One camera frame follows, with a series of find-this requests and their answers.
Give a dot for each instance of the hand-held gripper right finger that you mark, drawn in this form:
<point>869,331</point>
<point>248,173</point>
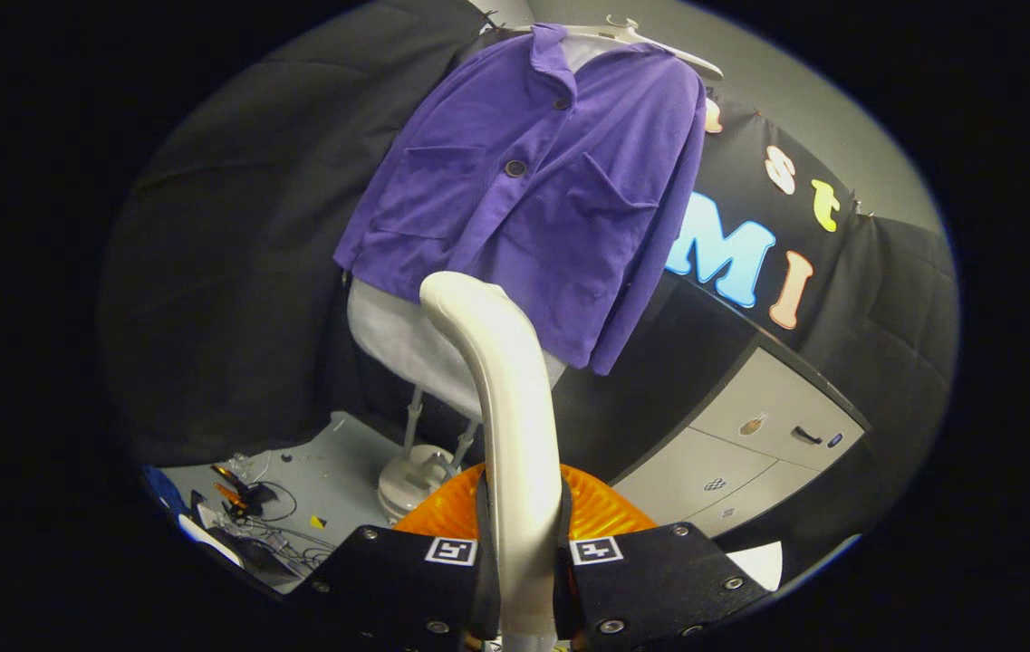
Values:
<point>566,589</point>

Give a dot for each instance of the orange and black pliers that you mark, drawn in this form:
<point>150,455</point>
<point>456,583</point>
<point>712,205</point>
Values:
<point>238,493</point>

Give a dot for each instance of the white flat object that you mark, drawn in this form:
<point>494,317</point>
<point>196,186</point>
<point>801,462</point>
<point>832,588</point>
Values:
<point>206,541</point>

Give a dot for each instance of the white clothes hanger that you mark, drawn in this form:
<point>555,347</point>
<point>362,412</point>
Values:
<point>637,36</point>

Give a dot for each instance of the white garment steamer base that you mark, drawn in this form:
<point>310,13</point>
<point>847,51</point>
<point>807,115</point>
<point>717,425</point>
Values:
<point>406,489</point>

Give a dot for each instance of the purple jacket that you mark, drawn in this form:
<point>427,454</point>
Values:
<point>524,208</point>

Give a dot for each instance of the white paper sheet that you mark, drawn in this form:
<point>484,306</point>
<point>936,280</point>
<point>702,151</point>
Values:
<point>761,563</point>

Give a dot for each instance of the grey cabinet with dark top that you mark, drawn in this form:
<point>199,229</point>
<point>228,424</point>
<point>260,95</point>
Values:
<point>750,462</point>

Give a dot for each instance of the blue object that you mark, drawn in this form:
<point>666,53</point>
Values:
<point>163,491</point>

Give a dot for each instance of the white garment steamer head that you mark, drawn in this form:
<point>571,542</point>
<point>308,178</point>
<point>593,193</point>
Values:
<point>514,407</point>

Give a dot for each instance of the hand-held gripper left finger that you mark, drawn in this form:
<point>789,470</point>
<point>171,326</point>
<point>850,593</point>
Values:
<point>487,589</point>

